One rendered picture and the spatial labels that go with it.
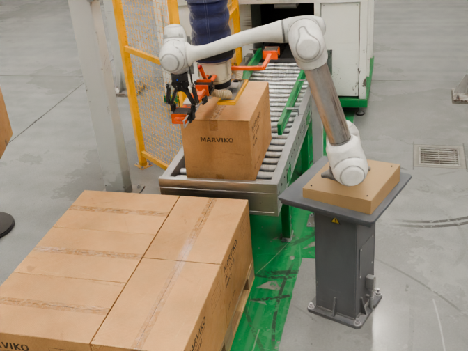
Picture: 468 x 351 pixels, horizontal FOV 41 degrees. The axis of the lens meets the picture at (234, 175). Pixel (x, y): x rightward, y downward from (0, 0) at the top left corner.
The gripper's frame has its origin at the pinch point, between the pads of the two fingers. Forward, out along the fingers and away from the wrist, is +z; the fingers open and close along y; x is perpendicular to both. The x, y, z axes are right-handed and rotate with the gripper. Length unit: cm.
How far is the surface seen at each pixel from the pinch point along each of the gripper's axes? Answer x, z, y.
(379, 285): -39, 121, -91
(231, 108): -67, 26, -4
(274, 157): -91, 69, -23
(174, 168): -58, 61, 32
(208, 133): -51, 34, 6
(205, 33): -49, -23, 1
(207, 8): -49, -36, -1
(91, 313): 67, 66, 29
